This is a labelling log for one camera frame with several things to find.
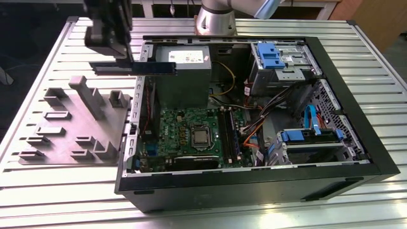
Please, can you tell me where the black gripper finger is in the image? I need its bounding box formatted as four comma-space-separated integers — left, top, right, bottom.
113, 14, 134, 72

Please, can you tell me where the dark RAM stick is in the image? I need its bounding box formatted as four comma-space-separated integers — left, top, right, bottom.
90, 61, 177, 76

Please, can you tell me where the black RAM slot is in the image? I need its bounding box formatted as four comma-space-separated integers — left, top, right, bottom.
217, 106, 233, 164
227, 106, 241, 162

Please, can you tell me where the grey power supply unit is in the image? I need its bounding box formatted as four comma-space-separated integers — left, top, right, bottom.
149, 45, 212, 109

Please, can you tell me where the grey parts rack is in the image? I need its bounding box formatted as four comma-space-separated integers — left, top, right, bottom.
17, 75, 133, 167

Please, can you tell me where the green motherboard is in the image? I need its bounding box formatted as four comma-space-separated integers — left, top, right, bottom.
136, 107, 255, 171

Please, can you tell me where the metal socket cover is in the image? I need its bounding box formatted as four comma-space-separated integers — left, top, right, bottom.
189, 124, 213, 148

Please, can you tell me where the blue drive bay latch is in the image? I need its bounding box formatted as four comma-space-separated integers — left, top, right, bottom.
257, 42, 285, 70

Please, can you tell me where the silver CPU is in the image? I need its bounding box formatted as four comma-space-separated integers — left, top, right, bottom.
193, 130, 209, 144

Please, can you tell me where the metal drive cage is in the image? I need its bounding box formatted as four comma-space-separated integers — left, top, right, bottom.
249, 42, 321, 96

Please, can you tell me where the black graphics card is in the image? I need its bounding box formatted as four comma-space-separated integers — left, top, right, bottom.
164, 155, 220, 170

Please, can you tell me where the hard disk in blue carrier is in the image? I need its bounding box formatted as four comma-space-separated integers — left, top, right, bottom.
279, 128, 348, 165

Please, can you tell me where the black PC case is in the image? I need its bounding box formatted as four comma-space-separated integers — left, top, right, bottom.
113, 35, 400, 213

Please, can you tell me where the brown wooden cabinet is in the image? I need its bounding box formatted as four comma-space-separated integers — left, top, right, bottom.
329, 0, 407, 52

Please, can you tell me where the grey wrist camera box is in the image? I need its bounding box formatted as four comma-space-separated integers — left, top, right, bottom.
82, 19, 128, 59

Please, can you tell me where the square brown base plate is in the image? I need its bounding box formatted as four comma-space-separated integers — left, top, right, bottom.
192, 14, 204, 36

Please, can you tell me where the yellow and black wire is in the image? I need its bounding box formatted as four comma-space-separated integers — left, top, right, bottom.
209, 61, 236, 97

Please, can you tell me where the grey and black wire bundle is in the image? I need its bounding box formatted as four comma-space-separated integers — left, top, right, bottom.
208, 94, 255, 110

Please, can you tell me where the red and black power wire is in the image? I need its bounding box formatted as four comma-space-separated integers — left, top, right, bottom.
241, 80, 260, 109

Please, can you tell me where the orange wire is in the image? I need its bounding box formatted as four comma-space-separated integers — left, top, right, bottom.
243, 120, 267, 153

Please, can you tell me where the blue flat data wire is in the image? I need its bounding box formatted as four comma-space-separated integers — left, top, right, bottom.
304, 104, 321, 136

